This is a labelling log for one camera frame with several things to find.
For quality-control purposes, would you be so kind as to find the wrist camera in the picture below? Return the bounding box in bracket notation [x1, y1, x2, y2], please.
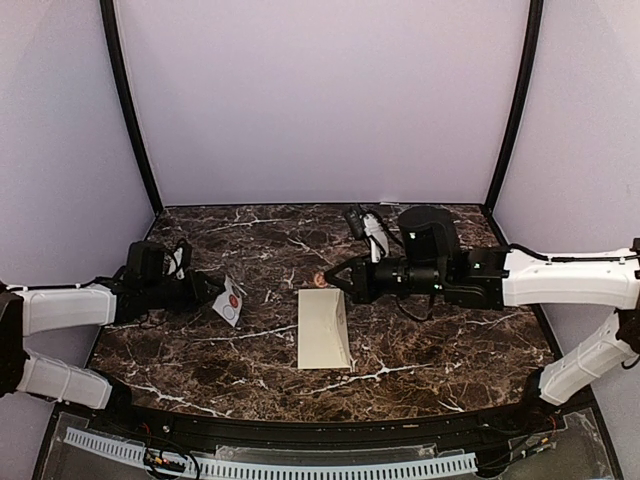
[344, 205, 390, 263]
[167, 239, 193, 280]

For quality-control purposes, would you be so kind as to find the black corner post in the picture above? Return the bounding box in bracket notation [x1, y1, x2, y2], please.
[99, 0, 164, 216]
[483, 0, 544, 216]

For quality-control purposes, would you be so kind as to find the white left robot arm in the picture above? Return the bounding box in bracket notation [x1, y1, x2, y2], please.
[1, 239, 234, 436]

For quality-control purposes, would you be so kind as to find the white sticker sheet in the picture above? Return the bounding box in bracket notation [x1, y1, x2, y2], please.
[212, 276, 244, 327]

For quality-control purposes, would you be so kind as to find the black left corner post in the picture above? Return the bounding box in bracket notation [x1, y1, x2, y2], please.
[99, 0, 164, 216]

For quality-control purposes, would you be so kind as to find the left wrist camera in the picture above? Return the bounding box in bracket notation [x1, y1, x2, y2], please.
[167, 239, 193, 280]

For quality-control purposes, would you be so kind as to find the black right corner post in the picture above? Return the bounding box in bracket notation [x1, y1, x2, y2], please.
[483, 0, 544, 216]

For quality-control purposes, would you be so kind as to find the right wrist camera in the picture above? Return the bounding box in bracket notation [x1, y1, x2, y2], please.
[344, 205, 390, 263]

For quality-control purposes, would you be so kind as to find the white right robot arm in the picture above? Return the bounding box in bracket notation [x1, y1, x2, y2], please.
[324, 205, 639, 434]

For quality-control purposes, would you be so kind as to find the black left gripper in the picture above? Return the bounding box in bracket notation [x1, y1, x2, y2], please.
[143, 269, 225, 315]

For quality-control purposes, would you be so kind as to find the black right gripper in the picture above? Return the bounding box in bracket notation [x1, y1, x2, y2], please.
[323, 251, 448, 303]

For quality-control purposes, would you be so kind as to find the cream paper envelope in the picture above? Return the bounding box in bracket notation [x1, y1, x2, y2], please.
[297, 289, 352, 370]

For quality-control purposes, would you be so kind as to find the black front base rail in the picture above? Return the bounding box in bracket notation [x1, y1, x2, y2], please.
[90, 405, 565, 452]

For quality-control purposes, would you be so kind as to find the round brown seal sticker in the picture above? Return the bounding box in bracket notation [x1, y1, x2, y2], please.
[313, 272, 328, 288]

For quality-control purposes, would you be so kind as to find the white slotted cable duct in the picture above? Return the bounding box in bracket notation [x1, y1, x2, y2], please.
[63, 428, 478, 479]

